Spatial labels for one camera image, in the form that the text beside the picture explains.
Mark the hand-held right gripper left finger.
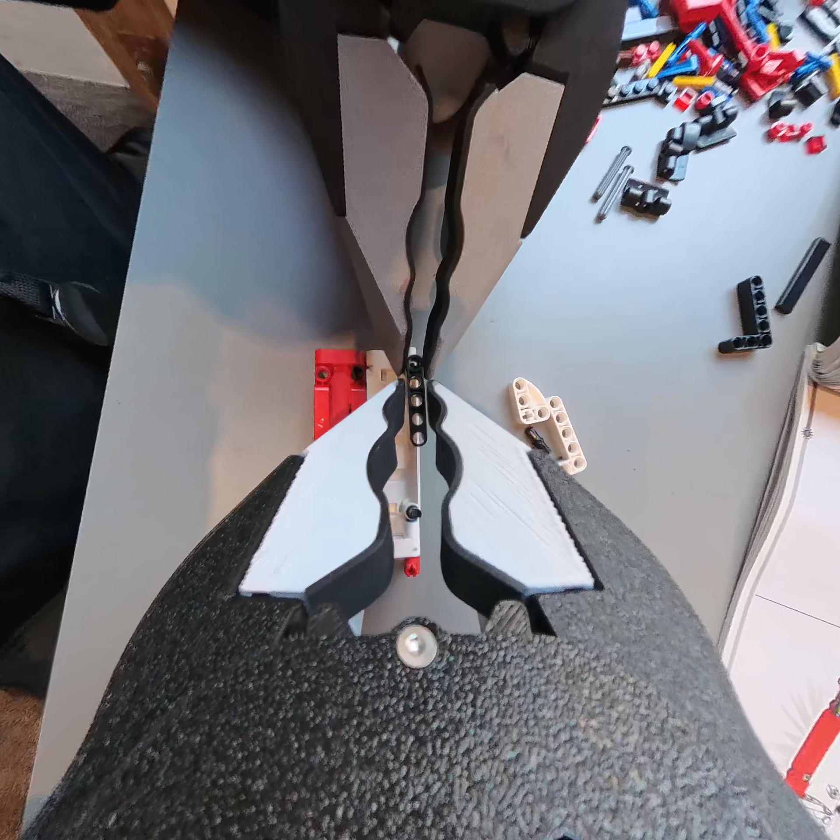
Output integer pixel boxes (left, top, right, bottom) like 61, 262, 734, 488
239, 381, 406, 614

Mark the white perforated brick plate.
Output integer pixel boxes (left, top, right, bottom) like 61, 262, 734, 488
508, 377, 549, 426

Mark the black straight five-hole beam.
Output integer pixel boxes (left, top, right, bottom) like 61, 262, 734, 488
405, 357, 429, 448

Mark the pile of brick pieces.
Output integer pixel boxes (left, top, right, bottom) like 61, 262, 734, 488
591, 0, 840, 355

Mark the black strap with metal clip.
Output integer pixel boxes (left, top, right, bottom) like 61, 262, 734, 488
0, 272, 112, 345

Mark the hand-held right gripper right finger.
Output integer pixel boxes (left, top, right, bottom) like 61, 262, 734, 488
430, 382, 597, 618

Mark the red and white brick panel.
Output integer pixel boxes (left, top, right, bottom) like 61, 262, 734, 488
314, 349, 424, 560

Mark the grey desk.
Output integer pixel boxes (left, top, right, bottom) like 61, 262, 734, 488
26, 0, 840, 821

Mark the white angled brick beam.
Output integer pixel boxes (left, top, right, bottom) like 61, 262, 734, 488
528, 395, 588, 476

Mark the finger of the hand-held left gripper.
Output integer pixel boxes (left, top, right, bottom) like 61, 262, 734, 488
423, 71, 568, 382
336, 33, 432, 370

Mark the open instruction booklet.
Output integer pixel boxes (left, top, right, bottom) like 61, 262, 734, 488
718, 341, 840, 821

